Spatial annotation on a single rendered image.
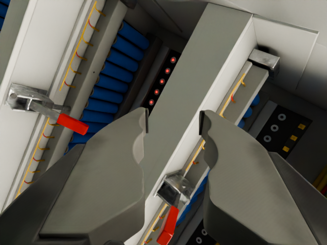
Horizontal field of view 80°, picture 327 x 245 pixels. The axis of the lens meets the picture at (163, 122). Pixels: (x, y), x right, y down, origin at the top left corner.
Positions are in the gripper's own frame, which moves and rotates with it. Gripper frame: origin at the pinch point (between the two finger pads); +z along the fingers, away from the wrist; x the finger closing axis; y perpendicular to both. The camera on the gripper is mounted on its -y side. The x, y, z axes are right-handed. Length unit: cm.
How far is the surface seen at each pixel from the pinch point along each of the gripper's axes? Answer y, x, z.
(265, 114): 9.6, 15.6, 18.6
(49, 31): -2.7, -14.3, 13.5
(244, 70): 0.2, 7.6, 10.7
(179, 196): 10.7, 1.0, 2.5
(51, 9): -4.9, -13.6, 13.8
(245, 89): 2.1, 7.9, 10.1
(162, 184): 10.6, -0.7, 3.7
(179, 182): 10.7, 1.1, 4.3
